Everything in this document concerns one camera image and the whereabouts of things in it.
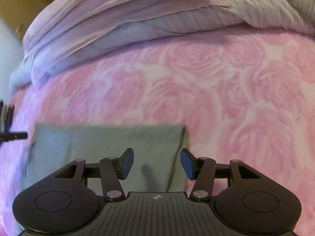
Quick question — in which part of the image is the grey garment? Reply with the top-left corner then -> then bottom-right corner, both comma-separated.
20,124 -> 188,193

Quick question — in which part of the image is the pink rose bed blanket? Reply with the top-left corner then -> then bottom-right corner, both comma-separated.
12,26 -> 314,235

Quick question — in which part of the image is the lilac striped duvet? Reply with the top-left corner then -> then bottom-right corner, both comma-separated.
8,0 -> 314,93

